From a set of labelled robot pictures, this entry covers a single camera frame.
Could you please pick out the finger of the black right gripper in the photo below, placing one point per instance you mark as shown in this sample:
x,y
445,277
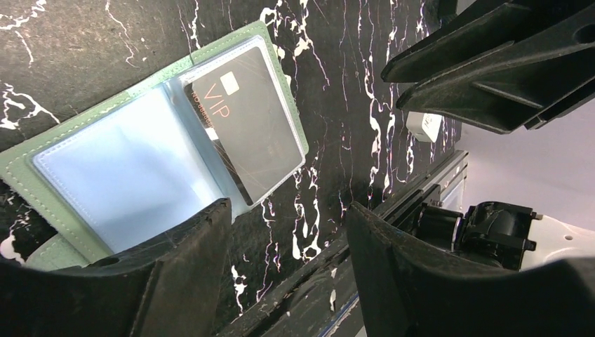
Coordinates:
x,y
517,84
479,28

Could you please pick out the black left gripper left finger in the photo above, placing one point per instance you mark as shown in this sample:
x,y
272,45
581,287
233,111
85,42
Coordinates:
x,y
166,286

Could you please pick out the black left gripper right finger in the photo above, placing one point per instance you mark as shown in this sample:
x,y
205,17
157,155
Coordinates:
x,y
409,288

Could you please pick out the mint green card holder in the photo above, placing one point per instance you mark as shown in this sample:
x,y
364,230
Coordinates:
x,y
129,168

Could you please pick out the black VIP credit card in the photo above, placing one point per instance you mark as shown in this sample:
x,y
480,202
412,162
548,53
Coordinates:
x,y
238,101

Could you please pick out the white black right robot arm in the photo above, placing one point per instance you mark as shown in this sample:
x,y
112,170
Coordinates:
x,y
504,235

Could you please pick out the white rectangular box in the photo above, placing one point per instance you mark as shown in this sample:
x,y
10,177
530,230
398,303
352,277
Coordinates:
x,y
425,127

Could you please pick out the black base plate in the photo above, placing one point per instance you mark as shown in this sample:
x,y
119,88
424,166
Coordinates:
x,y
320,298

